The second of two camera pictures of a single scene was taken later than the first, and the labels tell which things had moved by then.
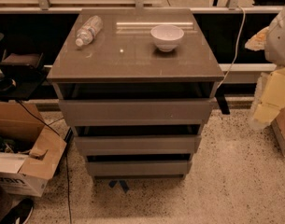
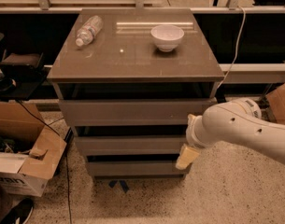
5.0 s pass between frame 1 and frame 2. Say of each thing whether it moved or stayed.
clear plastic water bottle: stayed
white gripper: moved
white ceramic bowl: stayed
